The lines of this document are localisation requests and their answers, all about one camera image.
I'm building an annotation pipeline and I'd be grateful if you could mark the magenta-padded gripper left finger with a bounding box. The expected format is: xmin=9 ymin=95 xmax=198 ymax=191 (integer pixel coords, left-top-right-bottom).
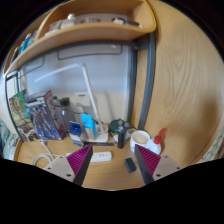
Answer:
xmin=43 ymin=143 xmax=93 ymax=187

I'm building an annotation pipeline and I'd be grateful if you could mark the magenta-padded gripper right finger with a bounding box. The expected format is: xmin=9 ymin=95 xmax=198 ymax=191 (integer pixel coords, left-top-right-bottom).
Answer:
xmin=134 ymin=143 xmax=184 ymax=185

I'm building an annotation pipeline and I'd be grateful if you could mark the black charger block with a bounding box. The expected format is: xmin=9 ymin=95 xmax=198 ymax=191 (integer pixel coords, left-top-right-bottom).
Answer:
xmin=124 ymin=157 xmax=138 ymax=174

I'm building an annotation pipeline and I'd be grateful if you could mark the white bottle with red pump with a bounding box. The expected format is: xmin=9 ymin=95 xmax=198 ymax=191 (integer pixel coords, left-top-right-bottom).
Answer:
xmin=145 ymin=127 xmax=168 ymax=156

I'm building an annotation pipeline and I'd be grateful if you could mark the white mug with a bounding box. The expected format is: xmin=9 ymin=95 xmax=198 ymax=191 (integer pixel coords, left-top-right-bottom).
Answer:
xmin=129 ymin=129 xmax=152 ymax=153

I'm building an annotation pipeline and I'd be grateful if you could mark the dark blue small box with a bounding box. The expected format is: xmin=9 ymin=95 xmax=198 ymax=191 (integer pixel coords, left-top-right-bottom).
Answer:
xmin=68 ymin=120 xmax=84 ymax=147

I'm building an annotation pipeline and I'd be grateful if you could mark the white power strip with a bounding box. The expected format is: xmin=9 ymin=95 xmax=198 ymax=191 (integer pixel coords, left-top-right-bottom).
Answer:
xmin=65 ymin=150 xmax=113 ymax=163

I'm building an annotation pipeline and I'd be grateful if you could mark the black electric shaver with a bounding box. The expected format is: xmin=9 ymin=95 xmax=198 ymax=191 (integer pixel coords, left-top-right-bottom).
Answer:
xmin=117 ymin=121 xmax=132 ymax=149

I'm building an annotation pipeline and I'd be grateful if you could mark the light blue tall box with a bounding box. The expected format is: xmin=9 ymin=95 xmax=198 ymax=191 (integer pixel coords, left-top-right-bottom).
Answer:
xmin=80 ymin=113 xmax=98 ymax=141

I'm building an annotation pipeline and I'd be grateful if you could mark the clear bottle with black cap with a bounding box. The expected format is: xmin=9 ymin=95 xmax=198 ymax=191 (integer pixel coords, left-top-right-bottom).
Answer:
xmin=59 ymin=97 xmax=76 ymax=134

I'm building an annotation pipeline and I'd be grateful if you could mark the blue robot model box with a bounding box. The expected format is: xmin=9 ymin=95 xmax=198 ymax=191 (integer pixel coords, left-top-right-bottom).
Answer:
xmin=23 ymin=89 xmax=64 ymax=141

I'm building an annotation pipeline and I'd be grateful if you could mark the patterned curtain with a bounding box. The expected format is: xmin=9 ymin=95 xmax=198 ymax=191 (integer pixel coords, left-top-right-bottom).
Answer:
xmin=201 ymin=126 xmax=224 ymax=163

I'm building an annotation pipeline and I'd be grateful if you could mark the green round tin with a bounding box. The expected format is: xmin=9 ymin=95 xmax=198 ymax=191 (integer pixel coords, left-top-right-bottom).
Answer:
xmin=109 ymin=119 xmax=126 ymax=134

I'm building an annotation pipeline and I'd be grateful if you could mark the green bedding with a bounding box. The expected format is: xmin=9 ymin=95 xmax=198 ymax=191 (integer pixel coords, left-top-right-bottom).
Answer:
xmin=0 ymin=119 xmax=19 ymax=159

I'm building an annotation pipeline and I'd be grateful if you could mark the white box-shaped device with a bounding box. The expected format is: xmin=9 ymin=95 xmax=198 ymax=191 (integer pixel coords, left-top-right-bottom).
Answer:
xmin=73 ymin=92 xmax=93 ymax=116

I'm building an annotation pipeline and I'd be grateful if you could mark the green toy figure box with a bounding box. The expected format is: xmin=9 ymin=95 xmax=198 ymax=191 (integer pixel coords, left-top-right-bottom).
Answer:
xmin=8 ymin=89 xmax=39 ymax=143

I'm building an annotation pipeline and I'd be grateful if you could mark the white desk lamp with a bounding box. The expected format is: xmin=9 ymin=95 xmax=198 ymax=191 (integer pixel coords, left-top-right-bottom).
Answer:
xmin=34 ymin=61 xmax=109 ymax=143

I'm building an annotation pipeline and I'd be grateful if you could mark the wooden shelf unit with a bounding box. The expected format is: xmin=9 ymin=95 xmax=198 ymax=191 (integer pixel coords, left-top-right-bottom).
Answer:
xmin=3 ymin=0 xmax=158 ymax=78

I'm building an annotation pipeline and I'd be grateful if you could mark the white power strip cable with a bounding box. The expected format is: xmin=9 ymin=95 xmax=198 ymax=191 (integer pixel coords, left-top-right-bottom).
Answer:
xmin=31 ymin=139 xmax=68 ymax=167

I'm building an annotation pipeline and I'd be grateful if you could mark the grey metal desk frame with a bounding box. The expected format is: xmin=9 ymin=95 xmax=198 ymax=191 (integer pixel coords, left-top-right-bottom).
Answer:
xmin=3 ymin=31 xmax=157 ymax=134

